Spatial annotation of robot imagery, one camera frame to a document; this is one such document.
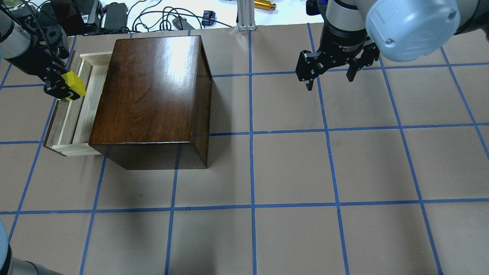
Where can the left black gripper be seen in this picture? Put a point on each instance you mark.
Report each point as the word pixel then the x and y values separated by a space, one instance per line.
pixel 33 63

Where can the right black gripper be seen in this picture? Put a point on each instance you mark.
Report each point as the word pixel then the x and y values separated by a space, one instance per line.
pixel 341 45

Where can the yellow cube block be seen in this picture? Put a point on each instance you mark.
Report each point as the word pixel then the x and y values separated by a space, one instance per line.
pixel 76 86

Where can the light wood drawer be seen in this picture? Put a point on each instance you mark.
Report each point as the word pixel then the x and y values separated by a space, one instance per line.
pixel 71 122

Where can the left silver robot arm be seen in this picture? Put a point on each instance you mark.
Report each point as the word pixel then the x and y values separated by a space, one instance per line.
pixel 15 38

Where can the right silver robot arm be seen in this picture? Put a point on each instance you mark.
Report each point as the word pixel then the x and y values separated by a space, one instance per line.
pixel 403 30

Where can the dark wooden drawer cabinet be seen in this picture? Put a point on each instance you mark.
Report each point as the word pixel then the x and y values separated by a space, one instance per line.
pixel 154 110

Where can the black power adapter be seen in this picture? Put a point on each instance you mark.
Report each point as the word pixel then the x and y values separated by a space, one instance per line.
pixel 115 16

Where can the gold metal cylinder tool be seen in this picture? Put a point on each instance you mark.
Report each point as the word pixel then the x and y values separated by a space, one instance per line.
pixel 265 5

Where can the small blue device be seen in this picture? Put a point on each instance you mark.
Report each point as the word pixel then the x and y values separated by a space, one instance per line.
pixel 208 18

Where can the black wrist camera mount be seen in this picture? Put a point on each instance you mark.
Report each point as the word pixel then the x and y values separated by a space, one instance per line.
pixel 56 40

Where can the aluminium frame post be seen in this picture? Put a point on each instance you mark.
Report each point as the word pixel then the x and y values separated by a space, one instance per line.
pixel 246 15

